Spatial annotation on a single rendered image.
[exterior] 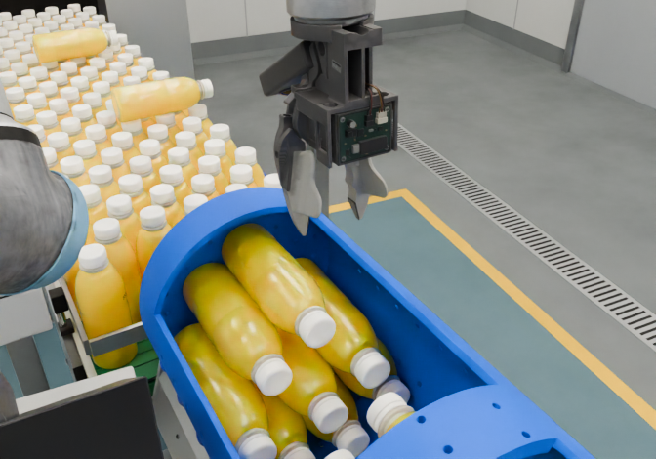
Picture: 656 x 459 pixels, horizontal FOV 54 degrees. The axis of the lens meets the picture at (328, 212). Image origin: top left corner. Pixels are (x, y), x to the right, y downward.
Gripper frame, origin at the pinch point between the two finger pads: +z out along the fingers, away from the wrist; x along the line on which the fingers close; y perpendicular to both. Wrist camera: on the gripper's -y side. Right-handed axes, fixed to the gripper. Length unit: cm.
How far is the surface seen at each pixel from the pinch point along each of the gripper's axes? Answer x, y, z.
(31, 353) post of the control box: -32, -42, 35
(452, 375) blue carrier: 10.7, 8.6, 20.3
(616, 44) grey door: 354, -239, 84
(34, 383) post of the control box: -33, -43, 42
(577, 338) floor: 139, -69, 126
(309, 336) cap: -3.9, 2.1, 13.0
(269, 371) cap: -8.7, 1.9, 15.8
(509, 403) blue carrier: 3.7, 23.5, 8.1
